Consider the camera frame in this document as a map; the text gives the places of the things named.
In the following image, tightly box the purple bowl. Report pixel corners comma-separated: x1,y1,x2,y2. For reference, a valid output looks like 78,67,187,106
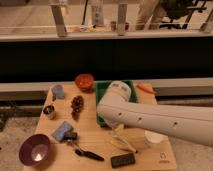
19,134,51,166

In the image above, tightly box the green plastic tray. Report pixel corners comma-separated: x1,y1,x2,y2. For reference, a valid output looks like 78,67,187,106
95,80,138,128

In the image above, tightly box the orange carrot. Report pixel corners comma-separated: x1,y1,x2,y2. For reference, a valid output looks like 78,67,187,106
137,83,155,94

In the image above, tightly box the blue sponge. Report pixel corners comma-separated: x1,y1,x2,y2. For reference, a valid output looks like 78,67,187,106
52,121,73,142

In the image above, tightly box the orange bowl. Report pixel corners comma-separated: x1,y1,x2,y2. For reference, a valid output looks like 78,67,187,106
75,74,94,91

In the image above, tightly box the yellow banana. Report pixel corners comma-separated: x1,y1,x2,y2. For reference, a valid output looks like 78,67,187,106
110,124,137,153

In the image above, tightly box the black office chair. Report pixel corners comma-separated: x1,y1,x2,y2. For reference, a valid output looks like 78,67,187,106
160,0,207,29

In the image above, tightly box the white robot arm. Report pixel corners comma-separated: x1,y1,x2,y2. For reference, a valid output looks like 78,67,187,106
97,81,213,147

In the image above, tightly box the black rectangular eraser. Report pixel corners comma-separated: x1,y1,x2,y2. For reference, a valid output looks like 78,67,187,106
111,153,135,168

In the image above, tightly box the bunch of dark grapes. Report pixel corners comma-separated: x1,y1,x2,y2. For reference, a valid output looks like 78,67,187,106
71,95,84,120

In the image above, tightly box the black handled brush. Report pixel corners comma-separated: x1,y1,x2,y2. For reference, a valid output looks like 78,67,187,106
63,132,104,161

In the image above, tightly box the wooden board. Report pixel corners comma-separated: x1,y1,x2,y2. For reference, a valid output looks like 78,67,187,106
23,83,177,171

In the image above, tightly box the small metal cup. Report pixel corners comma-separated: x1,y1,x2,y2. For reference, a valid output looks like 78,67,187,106
43,105,56,120

